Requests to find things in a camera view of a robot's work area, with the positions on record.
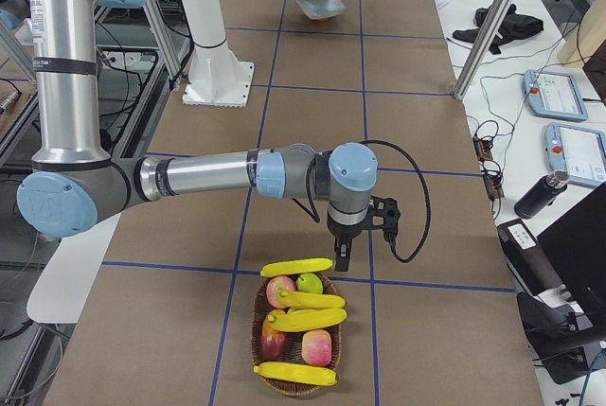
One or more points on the pink apple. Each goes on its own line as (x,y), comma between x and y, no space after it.
(316,348)
(273,288)

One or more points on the green pear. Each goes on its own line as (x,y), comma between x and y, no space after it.
(310,283)

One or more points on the teach pendant near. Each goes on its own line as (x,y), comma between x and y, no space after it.
(580,152)

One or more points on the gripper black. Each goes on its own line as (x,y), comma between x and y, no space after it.
(345,232)

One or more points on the yellow banana top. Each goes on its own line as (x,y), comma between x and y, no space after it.
(296,266)

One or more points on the white chair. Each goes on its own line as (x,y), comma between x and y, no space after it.
(62,289)

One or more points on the aluminium frame post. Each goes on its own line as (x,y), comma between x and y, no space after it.
(496,13)

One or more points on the pink apple upper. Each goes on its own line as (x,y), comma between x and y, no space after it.
(273,288)

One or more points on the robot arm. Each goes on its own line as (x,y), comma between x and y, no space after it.
(75,183)

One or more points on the wicker basket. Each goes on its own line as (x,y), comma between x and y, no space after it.
(293,351)

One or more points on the black monitor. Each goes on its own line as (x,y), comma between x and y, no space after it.
(574,244)

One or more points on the pink apple lower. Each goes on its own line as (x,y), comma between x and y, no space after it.
(316,348)

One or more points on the teach pendant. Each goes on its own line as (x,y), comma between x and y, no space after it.
(580,152)
(554,95)

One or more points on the grey square plate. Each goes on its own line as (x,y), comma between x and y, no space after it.
(321,10)

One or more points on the black bottle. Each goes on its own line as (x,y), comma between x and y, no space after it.
(541,194)

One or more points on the black box device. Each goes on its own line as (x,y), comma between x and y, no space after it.
(527,257)

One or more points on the yellow banana bottom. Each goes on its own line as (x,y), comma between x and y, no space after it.
(299,373)

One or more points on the red yellow mango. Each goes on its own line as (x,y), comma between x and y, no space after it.
(273,342)

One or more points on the teach pendant far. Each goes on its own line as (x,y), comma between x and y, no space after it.
(554,95)

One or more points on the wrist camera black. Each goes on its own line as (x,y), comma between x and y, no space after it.
(384,215)

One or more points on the white pillar base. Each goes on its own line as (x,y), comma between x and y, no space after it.
(215,76)

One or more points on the black cloth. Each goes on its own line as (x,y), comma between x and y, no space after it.
(515,26)

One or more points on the yellow banana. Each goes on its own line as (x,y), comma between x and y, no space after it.
(306,321)
(296,266)
(299,373)
(306,300)

